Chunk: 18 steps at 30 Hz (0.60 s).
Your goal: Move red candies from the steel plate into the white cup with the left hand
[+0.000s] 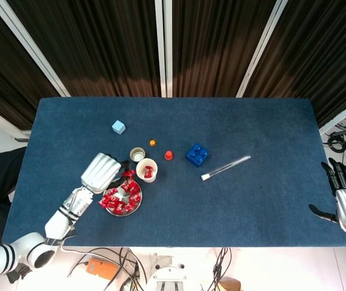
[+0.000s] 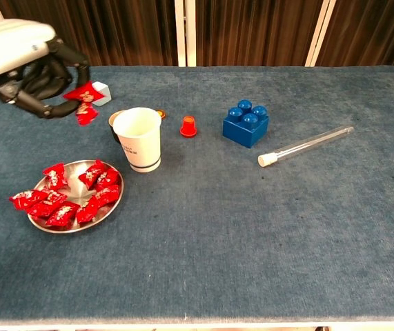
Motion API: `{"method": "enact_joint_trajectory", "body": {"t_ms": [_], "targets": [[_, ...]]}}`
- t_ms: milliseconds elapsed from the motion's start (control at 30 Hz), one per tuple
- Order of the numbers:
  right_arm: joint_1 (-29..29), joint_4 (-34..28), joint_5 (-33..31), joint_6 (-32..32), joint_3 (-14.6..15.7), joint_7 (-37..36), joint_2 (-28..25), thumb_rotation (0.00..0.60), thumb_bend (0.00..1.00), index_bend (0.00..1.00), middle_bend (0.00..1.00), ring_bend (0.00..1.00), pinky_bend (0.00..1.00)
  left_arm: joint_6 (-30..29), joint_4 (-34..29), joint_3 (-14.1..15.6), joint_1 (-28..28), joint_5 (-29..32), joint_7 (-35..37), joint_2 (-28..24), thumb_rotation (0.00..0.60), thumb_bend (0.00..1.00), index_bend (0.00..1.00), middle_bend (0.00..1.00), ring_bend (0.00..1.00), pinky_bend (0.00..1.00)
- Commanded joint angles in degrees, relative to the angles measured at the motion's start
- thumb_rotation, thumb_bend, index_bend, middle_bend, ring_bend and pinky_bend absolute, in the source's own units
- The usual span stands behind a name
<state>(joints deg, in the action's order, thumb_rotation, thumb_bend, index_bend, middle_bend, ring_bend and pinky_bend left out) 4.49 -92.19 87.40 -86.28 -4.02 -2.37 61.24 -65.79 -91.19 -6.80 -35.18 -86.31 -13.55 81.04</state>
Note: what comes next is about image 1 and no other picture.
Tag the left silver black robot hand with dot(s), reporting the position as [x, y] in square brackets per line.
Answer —
[101, 172]

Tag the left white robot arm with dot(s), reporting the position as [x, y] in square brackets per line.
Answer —
[57, 224]

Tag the small metal tin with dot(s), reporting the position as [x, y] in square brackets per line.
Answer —
[137, 155]

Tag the white paper cup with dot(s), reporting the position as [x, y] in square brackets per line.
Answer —
[150, 180]

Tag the metal bowl of red candies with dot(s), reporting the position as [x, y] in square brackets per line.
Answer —
[122, 195]

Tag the light blue cube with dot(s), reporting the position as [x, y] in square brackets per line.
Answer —
[118, 127]

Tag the small orange cap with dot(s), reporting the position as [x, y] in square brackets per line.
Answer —
[152, 142]

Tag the small red cap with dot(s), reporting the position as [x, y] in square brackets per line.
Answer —
[168, 155]

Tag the orange device box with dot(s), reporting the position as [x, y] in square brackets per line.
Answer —
[101, 268]

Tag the blue toy building brick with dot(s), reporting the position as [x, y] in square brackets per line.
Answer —
[197, 155]

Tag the clear test tube white stopper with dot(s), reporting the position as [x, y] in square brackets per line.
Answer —
[225, 167]

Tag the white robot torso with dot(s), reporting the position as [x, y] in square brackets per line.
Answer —
[166, 280]

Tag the blue felt table cover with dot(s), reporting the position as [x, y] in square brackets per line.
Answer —
[221, 212]

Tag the dark brown pleated curtain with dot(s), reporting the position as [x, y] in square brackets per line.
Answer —
[100, 45]
[215, 45]
[327, 60]
[3, 75]

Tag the black stand leg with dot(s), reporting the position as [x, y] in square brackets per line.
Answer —
[18, 272]

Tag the brown wooden object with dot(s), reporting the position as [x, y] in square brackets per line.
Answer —
[229, 285]

